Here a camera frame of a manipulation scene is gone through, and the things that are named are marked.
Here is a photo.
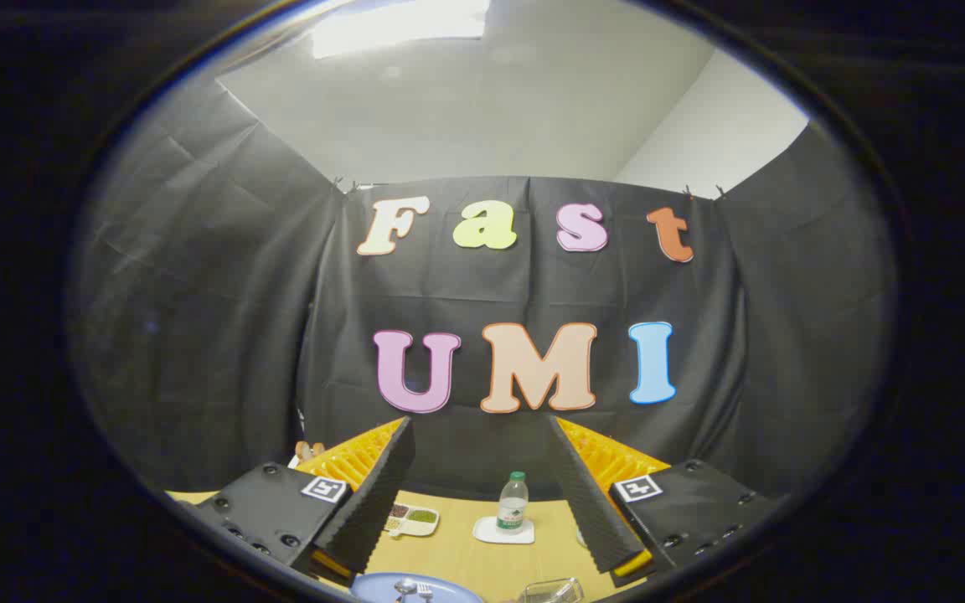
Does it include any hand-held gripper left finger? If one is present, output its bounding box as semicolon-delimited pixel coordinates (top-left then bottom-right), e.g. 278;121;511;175
171;416;416;587

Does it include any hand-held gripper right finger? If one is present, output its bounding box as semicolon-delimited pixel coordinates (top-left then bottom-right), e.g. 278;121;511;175
548;416;789;589

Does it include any white divided dish of grains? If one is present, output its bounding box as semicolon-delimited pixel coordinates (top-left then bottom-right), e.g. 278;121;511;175
384;502;440;538

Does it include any clear plastic water bottle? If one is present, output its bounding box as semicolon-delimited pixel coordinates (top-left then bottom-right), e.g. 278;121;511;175
497;472;530;535

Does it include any metal wire cutlery basket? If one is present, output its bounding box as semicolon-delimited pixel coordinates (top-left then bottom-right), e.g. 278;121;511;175
520;577;585;603

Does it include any ceiling light panel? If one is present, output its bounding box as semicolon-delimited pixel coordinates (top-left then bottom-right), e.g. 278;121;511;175
311;0;490;59

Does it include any white square coaster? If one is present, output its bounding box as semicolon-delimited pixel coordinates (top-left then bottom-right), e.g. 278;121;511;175
472;516;535;545

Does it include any blue round plate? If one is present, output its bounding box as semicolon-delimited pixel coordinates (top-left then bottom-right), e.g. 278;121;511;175
351;573;483;603

